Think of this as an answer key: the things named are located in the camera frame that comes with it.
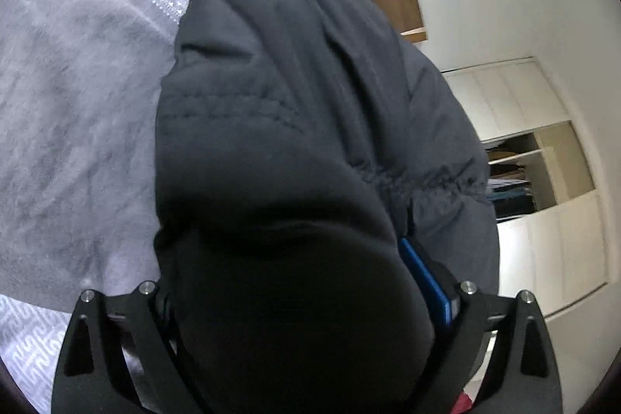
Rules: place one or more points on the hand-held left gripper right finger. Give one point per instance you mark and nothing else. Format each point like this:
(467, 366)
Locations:
(427, 283)

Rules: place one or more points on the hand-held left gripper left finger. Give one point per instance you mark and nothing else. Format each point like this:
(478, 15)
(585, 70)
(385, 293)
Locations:
(145, 336)

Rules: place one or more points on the black puffer jacket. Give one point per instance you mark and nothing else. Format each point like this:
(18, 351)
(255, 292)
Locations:
(310, 162)

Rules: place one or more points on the hanging clothes in wardrobe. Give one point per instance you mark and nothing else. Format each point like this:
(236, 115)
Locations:
(507, 191)

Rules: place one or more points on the white wardrobe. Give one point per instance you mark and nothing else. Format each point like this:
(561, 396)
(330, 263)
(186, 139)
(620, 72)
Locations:
(548, 210)

